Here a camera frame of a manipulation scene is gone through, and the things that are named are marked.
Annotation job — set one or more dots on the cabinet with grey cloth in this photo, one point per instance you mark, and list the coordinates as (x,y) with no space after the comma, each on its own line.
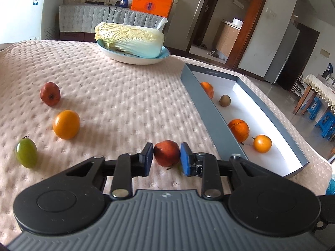
(91,18)

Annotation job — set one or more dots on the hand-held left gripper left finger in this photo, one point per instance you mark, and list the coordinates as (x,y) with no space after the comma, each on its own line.
(149,159)

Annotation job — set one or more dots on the table with lace cloth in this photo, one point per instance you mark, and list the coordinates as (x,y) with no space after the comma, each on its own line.
(320,86)

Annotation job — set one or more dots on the large tangerine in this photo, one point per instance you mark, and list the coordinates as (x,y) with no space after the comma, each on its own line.
(239,130)

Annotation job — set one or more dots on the grey cardboard box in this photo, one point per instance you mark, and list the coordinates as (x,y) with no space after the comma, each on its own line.
(206,109)

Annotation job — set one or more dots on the black power strip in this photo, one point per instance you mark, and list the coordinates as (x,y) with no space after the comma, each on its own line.
(94,2)

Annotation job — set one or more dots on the white pot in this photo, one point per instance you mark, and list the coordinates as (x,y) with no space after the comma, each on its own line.
(237,21)

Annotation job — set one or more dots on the wooden kitchen cabinet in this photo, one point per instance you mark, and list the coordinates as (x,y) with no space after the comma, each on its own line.
(227,40)

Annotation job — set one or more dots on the small tangerine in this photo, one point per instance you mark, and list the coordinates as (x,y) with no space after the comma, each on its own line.
(207,89)

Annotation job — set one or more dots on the light blue plate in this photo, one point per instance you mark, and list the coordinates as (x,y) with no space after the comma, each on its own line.
(130,60)

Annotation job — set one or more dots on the napa cabbage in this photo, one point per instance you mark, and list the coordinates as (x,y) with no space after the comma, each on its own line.
(130,40)

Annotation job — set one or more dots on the blue plastic stool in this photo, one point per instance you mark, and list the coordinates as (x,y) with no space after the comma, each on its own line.
(327,124)
(311,107)

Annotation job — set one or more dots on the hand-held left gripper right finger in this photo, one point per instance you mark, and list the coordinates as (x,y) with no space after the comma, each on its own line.
(185,159)

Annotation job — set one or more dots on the pair of slippers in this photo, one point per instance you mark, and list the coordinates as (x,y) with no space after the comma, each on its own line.
(212,53)

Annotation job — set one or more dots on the grey refrigerator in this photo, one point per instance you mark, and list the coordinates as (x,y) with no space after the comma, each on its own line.
(281,55)

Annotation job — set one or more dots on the red apple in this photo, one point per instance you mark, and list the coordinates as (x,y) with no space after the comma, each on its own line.
(166,153)
(50,94)

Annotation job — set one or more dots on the small brown pear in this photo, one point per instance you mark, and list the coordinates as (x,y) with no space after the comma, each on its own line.
(225,100)

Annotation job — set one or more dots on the pale green plum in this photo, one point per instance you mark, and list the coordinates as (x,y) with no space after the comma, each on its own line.
(26,153)

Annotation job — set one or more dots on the white freezer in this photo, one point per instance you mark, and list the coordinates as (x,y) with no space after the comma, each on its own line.
(21,10)

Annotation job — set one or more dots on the blue plastic bag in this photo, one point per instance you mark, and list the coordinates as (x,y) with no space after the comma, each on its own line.
(331,185)

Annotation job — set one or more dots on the smooth orange with stem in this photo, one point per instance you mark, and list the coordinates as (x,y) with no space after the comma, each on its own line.
(262,143)

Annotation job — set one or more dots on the beige quilted blanket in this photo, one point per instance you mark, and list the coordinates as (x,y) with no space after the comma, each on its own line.
(130,96)

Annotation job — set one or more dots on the blue kettle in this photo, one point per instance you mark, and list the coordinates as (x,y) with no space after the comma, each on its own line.
(328,70)

